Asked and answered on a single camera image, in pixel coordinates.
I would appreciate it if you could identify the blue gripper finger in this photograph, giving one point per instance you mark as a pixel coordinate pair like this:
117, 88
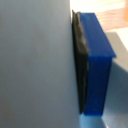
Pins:
96, 63

